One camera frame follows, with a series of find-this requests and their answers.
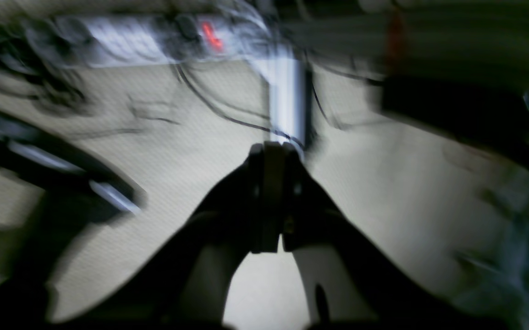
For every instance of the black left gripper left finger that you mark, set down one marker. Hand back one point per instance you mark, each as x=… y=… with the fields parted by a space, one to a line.
x=186 y=283

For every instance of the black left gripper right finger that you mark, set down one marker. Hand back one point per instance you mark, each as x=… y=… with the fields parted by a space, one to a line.
x=350 y=284

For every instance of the silver metal table leg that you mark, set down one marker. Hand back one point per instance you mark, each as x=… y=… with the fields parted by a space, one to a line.
x=286 y=77

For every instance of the white power strip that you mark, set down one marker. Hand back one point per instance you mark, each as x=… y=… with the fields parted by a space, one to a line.
x=147 y=40

